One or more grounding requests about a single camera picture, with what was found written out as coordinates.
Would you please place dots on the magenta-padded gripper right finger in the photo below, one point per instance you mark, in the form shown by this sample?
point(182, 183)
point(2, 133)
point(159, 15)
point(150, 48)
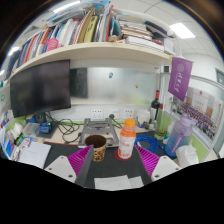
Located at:
point(165, 168)

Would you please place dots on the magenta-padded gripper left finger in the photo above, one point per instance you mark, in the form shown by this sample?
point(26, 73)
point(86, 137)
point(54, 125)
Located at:
point(63, 168)

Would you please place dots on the orange-capped drink bottle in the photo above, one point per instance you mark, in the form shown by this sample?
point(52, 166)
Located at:
point(126, 141)

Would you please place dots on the purple translucent water bottle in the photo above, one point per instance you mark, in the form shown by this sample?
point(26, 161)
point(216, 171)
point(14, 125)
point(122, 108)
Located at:
point(178, 136)

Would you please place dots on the white tissue pack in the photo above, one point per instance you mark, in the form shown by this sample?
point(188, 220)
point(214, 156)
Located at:
point(186, 155)

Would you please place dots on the glass with yellow liquid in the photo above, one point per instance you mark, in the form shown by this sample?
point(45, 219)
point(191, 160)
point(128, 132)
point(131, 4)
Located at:
point(160, 134)

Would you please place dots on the white plastic bottle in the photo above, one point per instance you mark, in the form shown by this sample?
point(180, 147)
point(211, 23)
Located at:
point(169, 131)

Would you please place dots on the floral paper cup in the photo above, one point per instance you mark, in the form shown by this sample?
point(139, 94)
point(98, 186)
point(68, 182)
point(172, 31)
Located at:
point(96, 148)

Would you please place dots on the blue electronic device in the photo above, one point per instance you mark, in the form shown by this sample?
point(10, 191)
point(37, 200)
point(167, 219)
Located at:
point(45, 128)

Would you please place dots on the flat round red coaster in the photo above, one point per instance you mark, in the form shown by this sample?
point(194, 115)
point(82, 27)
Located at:
point(116, 156)

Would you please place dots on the large black desk mat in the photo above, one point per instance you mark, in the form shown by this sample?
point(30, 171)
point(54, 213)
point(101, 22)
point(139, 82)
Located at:
point(113, 168)

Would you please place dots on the clear plastic box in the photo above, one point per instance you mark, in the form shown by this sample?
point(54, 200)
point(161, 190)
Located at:
point(31, 129)

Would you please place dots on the grey metal laptop stand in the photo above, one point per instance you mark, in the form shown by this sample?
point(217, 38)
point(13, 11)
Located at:
point(98, 126)

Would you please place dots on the white ceramic jar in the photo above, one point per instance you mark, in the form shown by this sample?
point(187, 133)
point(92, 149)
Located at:
point(144, 117)

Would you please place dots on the dark wine bottle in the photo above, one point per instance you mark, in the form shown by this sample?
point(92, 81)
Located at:
point(154, 106)

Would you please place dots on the group photo poster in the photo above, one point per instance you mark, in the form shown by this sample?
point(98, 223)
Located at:
point(200, 113)

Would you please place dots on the black computer monitor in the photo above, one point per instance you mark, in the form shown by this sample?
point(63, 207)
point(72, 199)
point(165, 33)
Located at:
point(40, 88)

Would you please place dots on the purple hanging banner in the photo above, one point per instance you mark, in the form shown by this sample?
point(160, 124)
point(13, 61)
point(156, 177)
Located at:
point(180, 78)

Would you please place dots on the small blue sticker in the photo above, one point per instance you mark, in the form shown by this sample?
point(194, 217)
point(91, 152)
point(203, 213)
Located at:
point(110, 75)

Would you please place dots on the white ceiling light panel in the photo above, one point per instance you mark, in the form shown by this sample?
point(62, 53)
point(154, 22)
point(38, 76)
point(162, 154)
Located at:
point(181, 30)

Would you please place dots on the white wall socket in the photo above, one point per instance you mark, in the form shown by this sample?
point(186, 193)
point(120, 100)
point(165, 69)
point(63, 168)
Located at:
point(112, 111)
point(128, 113)
point(97, 113)

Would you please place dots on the wall shelf with books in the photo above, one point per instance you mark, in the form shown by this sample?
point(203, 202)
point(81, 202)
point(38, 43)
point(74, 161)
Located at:
point(93, 53)

